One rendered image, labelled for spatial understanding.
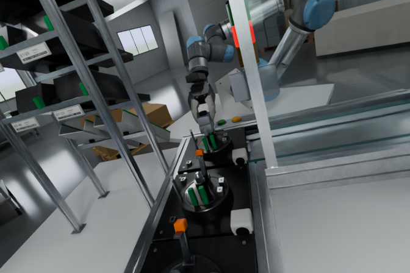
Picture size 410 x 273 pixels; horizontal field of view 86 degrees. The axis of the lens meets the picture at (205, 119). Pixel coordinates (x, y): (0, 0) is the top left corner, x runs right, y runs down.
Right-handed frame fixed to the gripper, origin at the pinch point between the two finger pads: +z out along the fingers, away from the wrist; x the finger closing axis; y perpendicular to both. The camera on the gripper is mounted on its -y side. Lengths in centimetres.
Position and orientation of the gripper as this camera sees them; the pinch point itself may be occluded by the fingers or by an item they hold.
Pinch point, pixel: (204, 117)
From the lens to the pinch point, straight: 77.4
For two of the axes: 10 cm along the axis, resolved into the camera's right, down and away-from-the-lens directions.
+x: -9.5, 2.1, 2.3
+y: 2.9, 2.9, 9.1
